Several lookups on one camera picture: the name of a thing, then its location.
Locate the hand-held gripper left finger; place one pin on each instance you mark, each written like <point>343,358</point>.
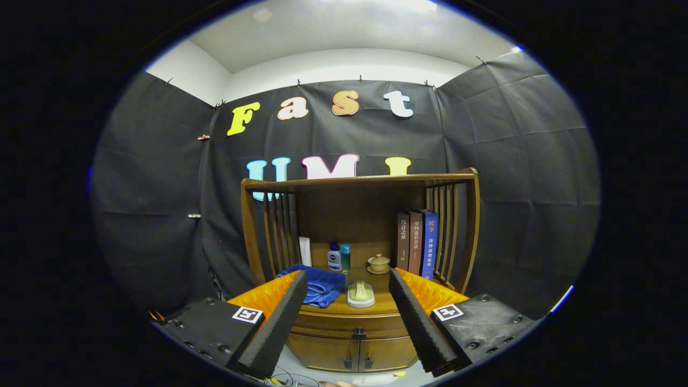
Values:
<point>275,333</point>

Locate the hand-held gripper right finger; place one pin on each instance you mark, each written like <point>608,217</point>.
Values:
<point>419,328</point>

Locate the wooden drawer with black knob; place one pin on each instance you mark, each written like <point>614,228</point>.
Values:
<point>328,325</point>

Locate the pale green scrubbing brush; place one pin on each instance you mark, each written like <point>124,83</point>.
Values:
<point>360,294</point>

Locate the wooden cabinet door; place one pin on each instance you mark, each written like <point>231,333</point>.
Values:
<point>322,352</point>
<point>387,352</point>

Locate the wooden countertop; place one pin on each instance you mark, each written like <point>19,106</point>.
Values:
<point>381,293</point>

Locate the brown wooden cabinet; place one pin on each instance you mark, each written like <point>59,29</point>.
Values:
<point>349,215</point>

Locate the blue folded towel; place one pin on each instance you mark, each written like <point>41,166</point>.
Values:
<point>325,287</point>

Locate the tan saucer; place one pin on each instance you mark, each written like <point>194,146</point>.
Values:
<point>379,272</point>

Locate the tan lidded tea cup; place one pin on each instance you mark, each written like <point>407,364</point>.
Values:
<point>379,263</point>

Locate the blue book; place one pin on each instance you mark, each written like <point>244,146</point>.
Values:
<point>430,244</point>

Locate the reddish brown book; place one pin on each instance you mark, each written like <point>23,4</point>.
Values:
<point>416,242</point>

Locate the white tube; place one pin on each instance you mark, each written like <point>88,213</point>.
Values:
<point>305,251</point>

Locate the dark brown book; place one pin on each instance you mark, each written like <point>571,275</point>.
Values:
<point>403,242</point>

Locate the white lotion bottle blue cap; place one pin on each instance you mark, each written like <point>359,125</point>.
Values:
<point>334,260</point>

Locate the teal clear bottle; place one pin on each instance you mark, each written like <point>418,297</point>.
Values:
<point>345,258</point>

